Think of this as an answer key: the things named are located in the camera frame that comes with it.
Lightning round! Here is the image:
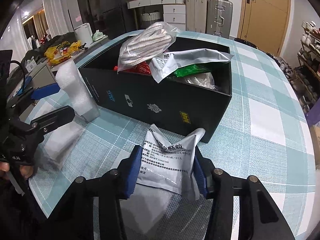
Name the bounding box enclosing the grey low cabinet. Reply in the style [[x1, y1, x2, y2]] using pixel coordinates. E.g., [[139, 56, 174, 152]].
[[15, 36, 111, 111]]

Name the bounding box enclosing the yellow wooden door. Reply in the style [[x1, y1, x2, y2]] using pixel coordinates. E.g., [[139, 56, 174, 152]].
[[238, 0, 291, 56]]

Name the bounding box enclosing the green white medicine packet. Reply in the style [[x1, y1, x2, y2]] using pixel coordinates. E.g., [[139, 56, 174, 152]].
[[173, 64, 210, 77]]

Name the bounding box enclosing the red balloon glue packet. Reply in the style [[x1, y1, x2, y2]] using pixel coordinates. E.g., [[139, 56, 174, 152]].
[[121, 61, 151, 75]]

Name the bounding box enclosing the silver medicine packet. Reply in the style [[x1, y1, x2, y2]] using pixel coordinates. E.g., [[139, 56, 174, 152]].
[[137, 124, 206, 200]]

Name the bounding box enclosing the white foam piece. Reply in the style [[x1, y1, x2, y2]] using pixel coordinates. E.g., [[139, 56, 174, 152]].
[[55, 60, 100, 122]]

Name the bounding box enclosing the dark grey refrigerator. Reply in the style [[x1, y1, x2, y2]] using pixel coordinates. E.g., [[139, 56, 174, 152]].
[[100, 0, 136, 39]]

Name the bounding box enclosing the grey white rope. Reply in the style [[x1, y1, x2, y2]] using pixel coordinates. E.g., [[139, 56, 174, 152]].
[[117, 21, 180, 74]]

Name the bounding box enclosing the silver aluminium suitcase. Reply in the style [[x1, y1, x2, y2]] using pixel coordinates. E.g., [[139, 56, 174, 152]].
[[206, 0, 233, 38]]

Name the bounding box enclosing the white drawer desk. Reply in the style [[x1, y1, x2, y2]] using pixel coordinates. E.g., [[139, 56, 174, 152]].
[[127, 0, 186, 31]]

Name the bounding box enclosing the person's left hand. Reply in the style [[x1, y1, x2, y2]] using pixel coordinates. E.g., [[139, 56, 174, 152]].
[[0, 161, 35, 180]]

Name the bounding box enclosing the cream rope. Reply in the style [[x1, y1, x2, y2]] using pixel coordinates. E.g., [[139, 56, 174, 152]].
[[186, 72, 217, 91]]

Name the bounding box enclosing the wooden shoe rack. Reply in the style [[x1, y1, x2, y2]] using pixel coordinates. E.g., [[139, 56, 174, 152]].
[[296, 21, 319, 114]]

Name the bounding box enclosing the checkered teal tablecloth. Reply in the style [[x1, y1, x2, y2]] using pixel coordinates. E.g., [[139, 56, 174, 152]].
[[29, 31, 316, 239]]

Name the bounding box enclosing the black cardboard box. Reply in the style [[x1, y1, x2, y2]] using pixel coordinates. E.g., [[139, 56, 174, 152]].
[[78, 31, 232, 143]]

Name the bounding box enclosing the white small appliance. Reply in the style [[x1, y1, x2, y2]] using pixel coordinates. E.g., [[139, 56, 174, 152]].
[[74, 23, 93, 47]]

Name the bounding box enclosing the black cable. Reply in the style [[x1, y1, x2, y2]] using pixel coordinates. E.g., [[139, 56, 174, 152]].
[[10, 60, 27, 91]]

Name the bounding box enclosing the yellow plastic bag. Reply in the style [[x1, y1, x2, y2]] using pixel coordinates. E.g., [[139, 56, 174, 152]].
[[44, 40, 81, 66]]

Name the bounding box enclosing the beige suitcase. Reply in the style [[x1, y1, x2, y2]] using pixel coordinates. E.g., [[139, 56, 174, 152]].
[[185, 0, 208, 33]]

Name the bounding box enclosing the white foam sheet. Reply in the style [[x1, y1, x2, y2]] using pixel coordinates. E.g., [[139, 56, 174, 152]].
[[44, 121, 85, 169]]

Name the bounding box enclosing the woven laundry basket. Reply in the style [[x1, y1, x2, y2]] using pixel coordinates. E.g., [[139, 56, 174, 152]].
[[140, 11, 162, 29]]

